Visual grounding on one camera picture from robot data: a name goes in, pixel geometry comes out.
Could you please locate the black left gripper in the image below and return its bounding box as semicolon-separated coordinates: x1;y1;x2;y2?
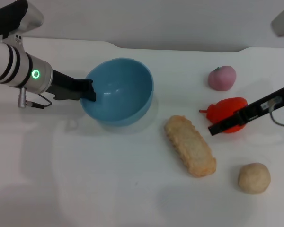
45;68;98;103

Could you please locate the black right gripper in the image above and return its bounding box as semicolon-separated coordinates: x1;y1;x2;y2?
208;86;284;137

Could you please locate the blue plastic bowl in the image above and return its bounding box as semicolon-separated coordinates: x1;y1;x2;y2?
80;58;155;127

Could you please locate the long toasted bread loaf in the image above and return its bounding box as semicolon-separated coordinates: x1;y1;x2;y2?
163;114;217;178

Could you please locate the red toy pear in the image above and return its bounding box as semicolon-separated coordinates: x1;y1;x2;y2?
199;97;249;134

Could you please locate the pink toy peach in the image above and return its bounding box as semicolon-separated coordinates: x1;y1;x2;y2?
208;65;237;92

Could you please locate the round beige bun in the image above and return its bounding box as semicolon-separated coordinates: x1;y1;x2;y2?
238;162;272;195

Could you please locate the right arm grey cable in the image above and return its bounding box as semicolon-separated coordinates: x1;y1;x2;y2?
267;98;284;128

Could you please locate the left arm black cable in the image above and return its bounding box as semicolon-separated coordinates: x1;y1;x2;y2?
17;87;53;109

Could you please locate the left wrist camera housing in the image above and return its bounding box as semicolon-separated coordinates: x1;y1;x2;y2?
0;0;45;39

